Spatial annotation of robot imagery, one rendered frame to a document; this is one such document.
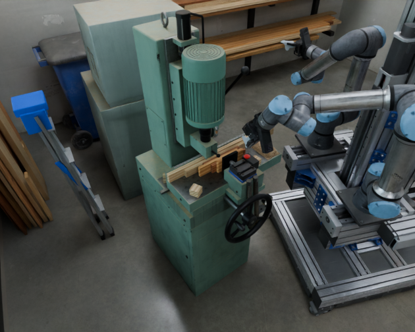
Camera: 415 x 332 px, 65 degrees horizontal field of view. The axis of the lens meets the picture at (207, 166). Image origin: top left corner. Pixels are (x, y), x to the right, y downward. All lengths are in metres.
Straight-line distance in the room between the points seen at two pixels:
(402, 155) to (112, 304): 1.83
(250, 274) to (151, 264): 0.69
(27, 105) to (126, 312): 1.34
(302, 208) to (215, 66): 1.47
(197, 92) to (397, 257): 1.66
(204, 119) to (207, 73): 0.21
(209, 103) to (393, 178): 0.77
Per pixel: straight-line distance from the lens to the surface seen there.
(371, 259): 2.35
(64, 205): 2.95
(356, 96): 1.37
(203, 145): 1.53
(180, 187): 1.57
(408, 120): 1.25
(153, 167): 1.84
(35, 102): 1.91
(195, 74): 1.29
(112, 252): 2.52
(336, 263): 2.25
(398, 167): 1.39
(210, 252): 1.92
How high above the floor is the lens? 2.02
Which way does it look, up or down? 42 degrees down
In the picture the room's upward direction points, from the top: 1 degrees counter-clockwise
